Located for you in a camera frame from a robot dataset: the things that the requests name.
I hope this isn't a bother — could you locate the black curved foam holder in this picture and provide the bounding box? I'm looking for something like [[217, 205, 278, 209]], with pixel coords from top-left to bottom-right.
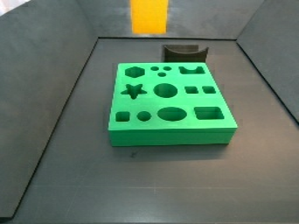
[[162, 45, 209, 62]]

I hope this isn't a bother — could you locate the green foam shape-sorting board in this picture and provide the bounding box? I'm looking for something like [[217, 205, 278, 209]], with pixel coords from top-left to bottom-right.
[[108, 62, 237, 146]]

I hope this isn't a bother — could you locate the yellow vertical panel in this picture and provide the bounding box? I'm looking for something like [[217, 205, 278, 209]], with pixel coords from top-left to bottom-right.
[[129, 0, 168, 34]]

